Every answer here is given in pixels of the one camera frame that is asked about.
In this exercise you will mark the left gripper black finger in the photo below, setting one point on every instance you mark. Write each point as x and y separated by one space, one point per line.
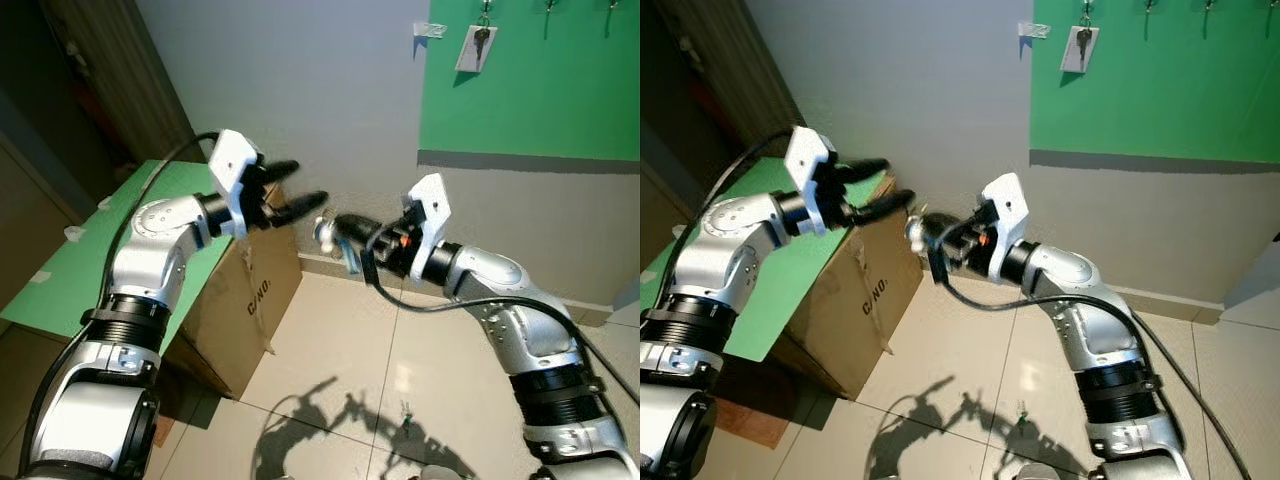
882 206
865 167
302 206
282 169

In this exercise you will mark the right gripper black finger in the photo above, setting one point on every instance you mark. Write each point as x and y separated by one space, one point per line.
944 229
372 254
951 255
358 228

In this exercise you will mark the silver bunch of keys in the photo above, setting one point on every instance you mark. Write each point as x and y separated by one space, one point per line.
325 232
915 230

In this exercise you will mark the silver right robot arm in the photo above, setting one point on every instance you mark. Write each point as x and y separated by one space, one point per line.
530 330
1100 330

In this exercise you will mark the brown cardboard box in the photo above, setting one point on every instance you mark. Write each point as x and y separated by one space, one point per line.
245 300
860 300

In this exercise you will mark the green board on box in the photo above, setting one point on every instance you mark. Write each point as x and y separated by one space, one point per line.
70 270
790 290

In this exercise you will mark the bulky clear tape piece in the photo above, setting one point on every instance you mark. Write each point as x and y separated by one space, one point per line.
683 228
75 233

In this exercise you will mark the small green plastic piece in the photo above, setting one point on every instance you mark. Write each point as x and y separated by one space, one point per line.
1022 412
407 412

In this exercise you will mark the brown wooden panel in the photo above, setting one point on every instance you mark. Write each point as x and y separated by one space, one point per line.
120 70
730 70

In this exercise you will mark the key with white tag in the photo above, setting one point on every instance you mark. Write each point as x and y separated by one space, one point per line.
1079 50
475 50

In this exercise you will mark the flat brown cardboard piece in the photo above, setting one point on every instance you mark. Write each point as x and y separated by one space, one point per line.
760 420
165 430

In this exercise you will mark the white door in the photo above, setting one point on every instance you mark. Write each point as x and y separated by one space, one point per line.
25 250

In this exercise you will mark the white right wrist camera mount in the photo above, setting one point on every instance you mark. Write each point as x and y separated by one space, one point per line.
1007 210
430 215

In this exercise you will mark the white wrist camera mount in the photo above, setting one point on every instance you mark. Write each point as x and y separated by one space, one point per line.
232 160
808 160
430 215
1007 210

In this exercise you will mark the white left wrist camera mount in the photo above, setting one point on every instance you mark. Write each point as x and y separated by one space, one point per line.
232 160
808 160

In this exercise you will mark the white tape on wall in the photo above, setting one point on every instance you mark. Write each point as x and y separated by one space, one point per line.
1034 30
428 30

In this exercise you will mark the green wall board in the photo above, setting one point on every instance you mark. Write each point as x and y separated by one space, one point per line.
1170 90
550 90

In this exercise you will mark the blue door frame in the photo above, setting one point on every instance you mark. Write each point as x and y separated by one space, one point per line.
40 160

